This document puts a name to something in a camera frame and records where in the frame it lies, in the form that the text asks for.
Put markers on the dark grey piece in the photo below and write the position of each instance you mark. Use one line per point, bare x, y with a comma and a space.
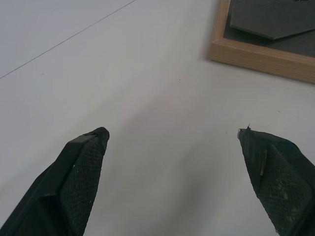
270, 22

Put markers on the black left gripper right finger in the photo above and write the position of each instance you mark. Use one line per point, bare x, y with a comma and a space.
280, 182

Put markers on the wooden framed tray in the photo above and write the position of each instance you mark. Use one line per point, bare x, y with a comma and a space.
258, 56

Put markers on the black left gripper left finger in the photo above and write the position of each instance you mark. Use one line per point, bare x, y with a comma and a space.
73, 186

